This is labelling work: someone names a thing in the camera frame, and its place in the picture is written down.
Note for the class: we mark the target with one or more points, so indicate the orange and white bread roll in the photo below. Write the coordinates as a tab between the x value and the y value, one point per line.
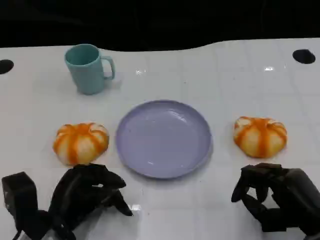
260	136
80	143

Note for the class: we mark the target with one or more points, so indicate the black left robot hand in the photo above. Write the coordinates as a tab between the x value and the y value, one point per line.
75	190

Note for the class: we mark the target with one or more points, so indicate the pale green mug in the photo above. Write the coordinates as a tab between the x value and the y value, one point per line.
86	71

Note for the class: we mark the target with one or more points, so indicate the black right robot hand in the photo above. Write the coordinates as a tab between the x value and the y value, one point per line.
295	195

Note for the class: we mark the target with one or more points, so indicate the lilac plate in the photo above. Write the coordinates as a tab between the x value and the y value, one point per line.
163	138

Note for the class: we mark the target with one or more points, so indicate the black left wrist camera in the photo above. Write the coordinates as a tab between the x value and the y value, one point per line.
20	195

